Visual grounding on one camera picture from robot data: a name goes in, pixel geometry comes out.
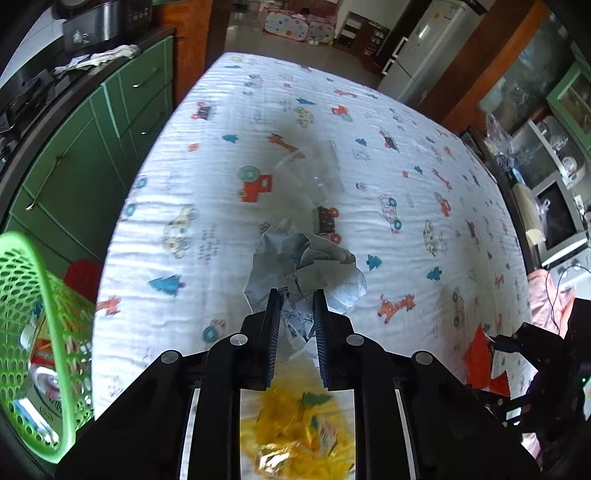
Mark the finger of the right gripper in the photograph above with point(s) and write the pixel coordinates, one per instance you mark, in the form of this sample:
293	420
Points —
506	344

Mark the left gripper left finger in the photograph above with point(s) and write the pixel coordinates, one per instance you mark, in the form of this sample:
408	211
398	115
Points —
274	307

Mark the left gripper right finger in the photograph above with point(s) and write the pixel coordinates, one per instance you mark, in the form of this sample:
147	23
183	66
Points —
323	333

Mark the orange snack wrapper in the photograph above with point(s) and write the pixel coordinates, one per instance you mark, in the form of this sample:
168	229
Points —
479	366

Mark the grey paper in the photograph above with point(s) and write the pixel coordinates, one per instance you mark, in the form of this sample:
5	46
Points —
298	264

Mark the yellow plastic snack bag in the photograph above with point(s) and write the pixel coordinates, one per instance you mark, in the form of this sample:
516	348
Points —
296	429

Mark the red yellow drink carton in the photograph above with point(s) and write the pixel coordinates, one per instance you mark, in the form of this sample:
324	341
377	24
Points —
35	339

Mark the blue white milk carton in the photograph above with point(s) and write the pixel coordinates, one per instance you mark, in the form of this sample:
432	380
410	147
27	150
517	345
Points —
42	422

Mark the green kitchen cabinet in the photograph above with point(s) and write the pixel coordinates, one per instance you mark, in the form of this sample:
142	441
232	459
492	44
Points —
65	182

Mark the old crt monitor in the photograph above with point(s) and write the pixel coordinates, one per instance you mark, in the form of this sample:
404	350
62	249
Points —
562	224

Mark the clear plastic film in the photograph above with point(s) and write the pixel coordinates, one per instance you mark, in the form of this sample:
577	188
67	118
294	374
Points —
313	172

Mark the white patterned tablecloth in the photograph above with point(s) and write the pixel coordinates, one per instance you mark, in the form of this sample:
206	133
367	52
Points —
425	220

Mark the green perforated plastic basket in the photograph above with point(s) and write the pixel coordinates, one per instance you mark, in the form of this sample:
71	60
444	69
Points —
26	287

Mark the glass display cabinet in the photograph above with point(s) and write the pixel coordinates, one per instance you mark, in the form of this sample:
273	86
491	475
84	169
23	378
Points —
538	113

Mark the polka dot play tent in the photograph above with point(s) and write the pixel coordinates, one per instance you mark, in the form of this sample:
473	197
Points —
297	27

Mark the white refrigerator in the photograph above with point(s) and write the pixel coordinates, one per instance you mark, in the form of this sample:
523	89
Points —
422	57

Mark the white rag on counter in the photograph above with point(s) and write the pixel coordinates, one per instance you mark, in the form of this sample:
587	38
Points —
89	61

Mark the black gas stove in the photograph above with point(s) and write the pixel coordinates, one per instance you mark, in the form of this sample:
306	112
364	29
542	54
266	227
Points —
23	98

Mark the black rice cooker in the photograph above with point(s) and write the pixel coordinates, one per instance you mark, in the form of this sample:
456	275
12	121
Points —
88	24

